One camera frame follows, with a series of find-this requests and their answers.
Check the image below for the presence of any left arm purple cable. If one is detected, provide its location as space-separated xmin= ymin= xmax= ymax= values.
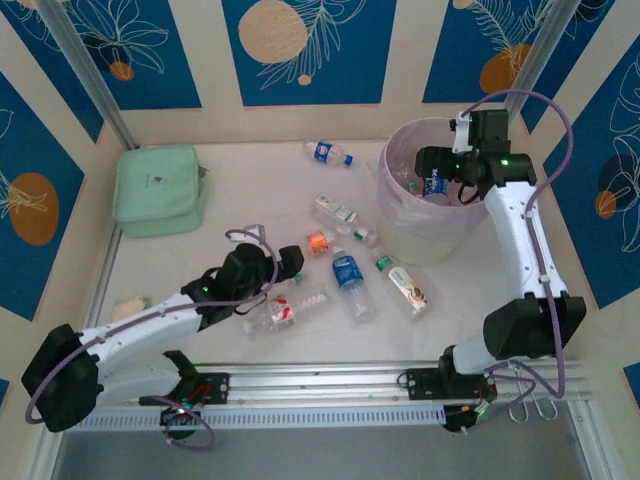
xmin=25 ymin=227 xmax=279 ymax=449

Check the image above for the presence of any small clear zip bag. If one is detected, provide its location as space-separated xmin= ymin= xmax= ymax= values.
xmin=112 ymin=295 xmax=152 ymax=322

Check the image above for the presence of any white slotted cable duct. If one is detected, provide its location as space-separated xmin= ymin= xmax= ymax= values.
xmin=63 ymin=403 xmax=447 ymax=432

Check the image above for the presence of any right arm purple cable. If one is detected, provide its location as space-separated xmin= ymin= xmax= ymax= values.
xmin=462 ymin=89 xmax=574 ymax=431

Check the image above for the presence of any translucent pink waste bin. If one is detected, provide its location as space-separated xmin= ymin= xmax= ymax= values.
xmin=377 ymin=117 xmax=491 ymax=266

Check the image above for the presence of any bottle white colourful label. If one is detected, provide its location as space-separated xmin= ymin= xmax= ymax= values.
xmin=371 ymin=253 xmax=432 ymax=321

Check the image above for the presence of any mint green fabric pouch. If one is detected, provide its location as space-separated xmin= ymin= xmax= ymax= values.
xmin=110 ymin=144 xmax=210 ymax=239

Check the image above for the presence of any clear bottle orange label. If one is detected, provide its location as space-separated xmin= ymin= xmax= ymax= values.
xmin=299 ymin=229 xmax=339 ymax=257

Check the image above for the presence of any aluminium frame post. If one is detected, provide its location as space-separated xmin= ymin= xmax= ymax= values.
xmin=35 ymin=0 xmax=137 ymax=151
xmin=502 ymin=0 xmax=584 ymax=126

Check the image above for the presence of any clear bottle red white label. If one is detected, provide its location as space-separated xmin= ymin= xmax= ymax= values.
xmin=241 ymin=283 xmax=332 ymax=341

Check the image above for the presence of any bottle dark blue label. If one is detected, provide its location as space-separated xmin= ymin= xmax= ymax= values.
xmin=329 ymin=244 xmax=377 ymax=325

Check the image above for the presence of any metal wire hook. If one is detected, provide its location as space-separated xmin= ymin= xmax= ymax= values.
xmin=530 ymin=384 xmax=559 ymax=422
xmin=508 ymin=377 xmax=532 ymax=425

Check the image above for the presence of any controller board green light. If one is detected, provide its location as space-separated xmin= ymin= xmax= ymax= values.
xmin=158 ymin=402 xmax=202 ymax=441
xmin=442 ymin=403 xmax=496 ymax=436

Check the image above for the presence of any clear bottle green white label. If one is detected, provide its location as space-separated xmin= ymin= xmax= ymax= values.
xmin=311 ymin=193 xmax=380 ymax=246

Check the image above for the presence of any bottle blue white label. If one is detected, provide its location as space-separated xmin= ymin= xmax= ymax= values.
xmin=422 ymin=169 xmax=450 ymax=205

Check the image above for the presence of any aluminium base beam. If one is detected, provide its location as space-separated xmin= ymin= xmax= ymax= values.
xmin=42 ymin=358 xmax=596 ymax=410

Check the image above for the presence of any Pepsi bottle blue cap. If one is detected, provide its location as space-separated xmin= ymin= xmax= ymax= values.
xmin=301 ymin=141 xmax=356 ymax=168

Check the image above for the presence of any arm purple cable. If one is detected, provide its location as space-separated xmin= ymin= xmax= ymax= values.
xmin=25 ymin=227 xmax=279 ymax=449
xmin=462 ymin=89 xmax=574 ymax=431

